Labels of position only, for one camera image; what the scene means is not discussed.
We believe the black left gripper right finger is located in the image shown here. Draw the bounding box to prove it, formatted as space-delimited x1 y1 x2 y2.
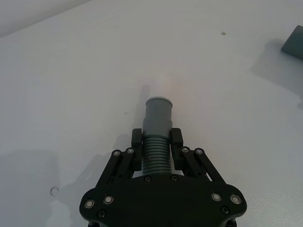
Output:
169 127 227 185

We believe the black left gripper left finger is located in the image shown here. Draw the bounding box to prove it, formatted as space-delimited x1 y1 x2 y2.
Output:
95 128 144 189

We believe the grey threaded bottle stopper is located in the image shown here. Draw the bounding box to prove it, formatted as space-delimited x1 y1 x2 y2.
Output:
142 96 173 176

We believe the dark grey block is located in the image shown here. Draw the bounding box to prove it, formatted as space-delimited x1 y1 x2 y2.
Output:
280 24 303 58

